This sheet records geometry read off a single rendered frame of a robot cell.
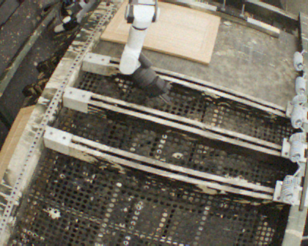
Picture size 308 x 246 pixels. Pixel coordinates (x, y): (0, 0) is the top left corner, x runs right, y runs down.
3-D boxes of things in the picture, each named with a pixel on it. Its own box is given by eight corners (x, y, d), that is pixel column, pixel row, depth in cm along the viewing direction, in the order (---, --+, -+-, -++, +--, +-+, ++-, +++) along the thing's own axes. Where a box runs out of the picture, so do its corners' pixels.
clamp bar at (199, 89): (89, 59, 229) (89, 25, 210) (310, 124, 216) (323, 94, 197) (81, 73, 223) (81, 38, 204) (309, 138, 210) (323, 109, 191)
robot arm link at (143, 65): (130, 83, 202) (114, 66, 197) (137, 67, 209) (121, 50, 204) (152, 74, 196) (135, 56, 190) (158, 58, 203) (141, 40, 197)
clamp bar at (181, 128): (70, 93, 214) (69, 57, 196) (307, 159, 201) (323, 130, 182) (61, 109, 208) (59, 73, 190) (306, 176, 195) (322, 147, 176)
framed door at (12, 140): (23, 110, 267) (20, 108, 265) (85, 95, 238) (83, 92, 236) (-26, 225, 212) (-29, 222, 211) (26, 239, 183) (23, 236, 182)
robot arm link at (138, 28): (146, 50, 190) (156, 16, 175) (120, 47, 188) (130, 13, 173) (145, 34, 197) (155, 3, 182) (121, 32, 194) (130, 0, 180)
